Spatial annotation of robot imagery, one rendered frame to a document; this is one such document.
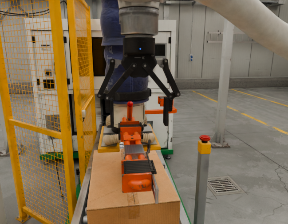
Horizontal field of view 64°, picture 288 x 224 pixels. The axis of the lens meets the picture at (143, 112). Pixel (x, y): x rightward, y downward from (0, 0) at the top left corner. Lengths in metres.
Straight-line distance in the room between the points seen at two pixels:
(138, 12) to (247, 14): 0.21
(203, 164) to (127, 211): 0.72
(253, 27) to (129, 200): 0.83
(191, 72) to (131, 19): 9.79
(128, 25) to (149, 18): 0.05
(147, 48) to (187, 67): 9.67
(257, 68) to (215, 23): 2.84
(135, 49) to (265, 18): 0.26
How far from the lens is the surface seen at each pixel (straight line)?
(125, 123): 0.98
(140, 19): 0.53
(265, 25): 0.53
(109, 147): 1.08
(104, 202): 1.08
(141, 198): 1.09
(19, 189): 2.56
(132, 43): 0.53
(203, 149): 1.56
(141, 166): 0.63
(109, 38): 1.07
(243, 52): 11.28
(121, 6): 0.55
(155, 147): 1.09
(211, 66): 10.62
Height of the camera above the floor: 1.57
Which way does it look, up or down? 15 degrees down
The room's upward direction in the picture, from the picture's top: straight up
